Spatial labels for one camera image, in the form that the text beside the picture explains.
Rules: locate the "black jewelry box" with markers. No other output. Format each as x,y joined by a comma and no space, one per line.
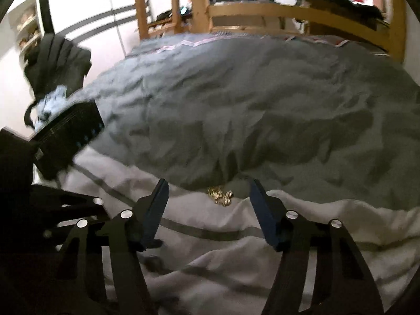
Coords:
64,136

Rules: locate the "light blue shirt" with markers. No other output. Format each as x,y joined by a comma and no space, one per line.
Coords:
51,105

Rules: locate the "wooden ladder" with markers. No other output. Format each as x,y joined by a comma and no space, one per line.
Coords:
157,17

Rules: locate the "pile of dark clothes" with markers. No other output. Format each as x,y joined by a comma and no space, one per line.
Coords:
366,15

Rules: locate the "small gold chain jewelry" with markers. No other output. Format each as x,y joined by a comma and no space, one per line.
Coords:
220,197

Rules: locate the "white sliding wardrobe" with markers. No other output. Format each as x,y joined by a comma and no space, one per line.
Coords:
108,28

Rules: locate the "grey striped duvet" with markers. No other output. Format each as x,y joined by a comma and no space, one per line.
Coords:
328,126

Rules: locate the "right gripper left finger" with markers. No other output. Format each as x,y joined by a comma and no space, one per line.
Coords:
82,285

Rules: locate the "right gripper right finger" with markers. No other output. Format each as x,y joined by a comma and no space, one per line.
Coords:
321,269

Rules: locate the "wooden bed frame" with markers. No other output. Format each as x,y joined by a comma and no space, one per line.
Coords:
393,41

